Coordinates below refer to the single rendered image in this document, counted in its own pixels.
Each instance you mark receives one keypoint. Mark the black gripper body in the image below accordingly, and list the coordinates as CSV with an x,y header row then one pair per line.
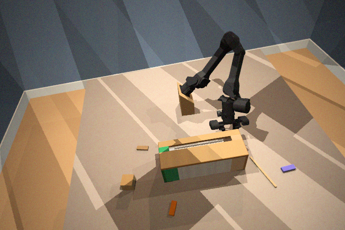
x,y
228,118

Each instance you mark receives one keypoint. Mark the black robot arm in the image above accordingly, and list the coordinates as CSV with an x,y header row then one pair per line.
x,y
230,41

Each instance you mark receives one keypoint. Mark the small purple flat block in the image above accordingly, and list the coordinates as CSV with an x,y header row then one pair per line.
x,y
288,168

